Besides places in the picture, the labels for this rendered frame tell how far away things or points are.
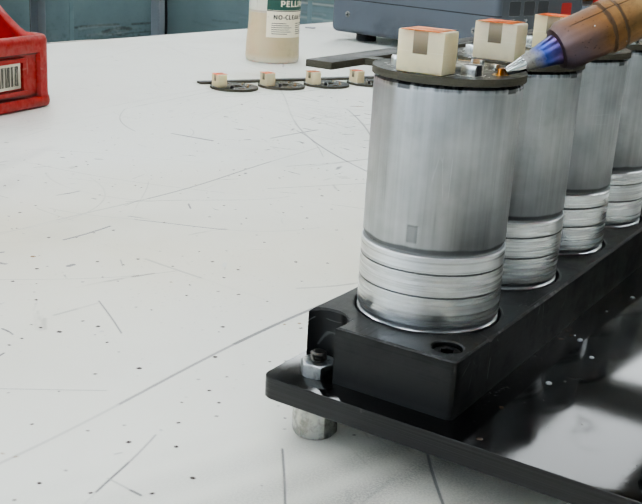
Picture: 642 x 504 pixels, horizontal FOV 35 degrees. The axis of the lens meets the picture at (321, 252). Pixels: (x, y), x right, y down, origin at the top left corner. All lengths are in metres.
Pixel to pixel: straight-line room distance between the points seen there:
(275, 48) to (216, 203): 0.33
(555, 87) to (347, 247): 0.11
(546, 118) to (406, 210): 0.04
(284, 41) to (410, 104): 0.48
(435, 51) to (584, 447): 0.06
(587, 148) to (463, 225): 0.06
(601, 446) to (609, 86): 0.08
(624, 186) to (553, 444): 0.10
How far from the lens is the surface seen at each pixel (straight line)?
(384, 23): 0.77
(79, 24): 6.13
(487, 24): 0.18
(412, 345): 0.16
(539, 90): 0.18
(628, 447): 0.16
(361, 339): 0.16
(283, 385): 0.17
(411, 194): 0.16
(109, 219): 0.30
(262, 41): 0.64
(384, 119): 0.16
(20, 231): 0.29
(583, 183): 0.21
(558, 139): 0.19
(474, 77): 0.16
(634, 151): 0.24
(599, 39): 0.17
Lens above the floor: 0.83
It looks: 18 degrees down
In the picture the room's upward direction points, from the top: 3 degrees clockwise
